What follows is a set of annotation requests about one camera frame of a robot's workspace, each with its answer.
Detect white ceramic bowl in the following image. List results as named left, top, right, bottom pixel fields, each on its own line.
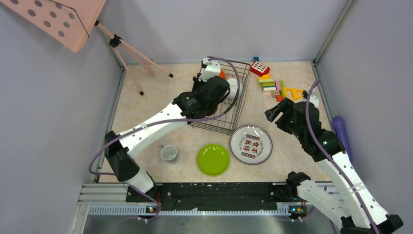
left=226, top=78, right=243, bottom=100

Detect grey wire dish rack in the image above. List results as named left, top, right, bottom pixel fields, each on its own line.
left=191, top=60, right=250, bottom=135

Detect white plate red characters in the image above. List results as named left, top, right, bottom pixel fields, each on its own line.
left=229, top=125, right=273, bottom=165

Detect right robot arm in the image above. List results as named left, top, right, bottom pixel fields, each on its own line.
left=264, top=98, right=404, bottom=234

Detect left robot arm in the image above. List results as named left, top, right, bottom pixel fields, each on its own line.
left=104, top=57, right=230, bottom=202

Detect yellow toy triangle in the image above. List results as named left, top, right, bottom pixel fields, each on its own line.
left=282, top=87, right=304, bottom=100

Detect stack of coloured blocks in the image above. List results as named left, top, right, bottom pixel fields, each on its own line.
left=258, top=74, right=286, bottom=102

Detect red toy block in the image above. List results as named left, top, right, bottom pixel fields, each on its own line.
left=249, top=61, right=270, bottom=77

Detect green plate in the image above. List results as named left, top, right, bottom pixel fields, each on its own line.
left=196, top=144, right=230, bottom=176

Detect small grey mug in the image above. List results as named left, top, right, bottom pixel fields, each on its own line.
left=161, top=145, right=178, bottom=163

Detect pink tripod stand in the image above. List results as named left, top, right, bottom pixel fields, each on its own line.
left=94, top=19, right=174, bottom=96

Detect pink perforated board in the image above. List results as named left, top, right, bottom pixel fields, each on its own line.
left=0, top=0, right=106, bottom=53

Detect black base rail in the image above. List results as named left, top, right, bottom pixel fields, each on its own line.
left=123, top=182, right=315, bottom=220

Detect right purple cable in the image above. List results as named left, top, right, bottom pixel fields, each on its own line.
left=304, top=77, right=381, bottom=234

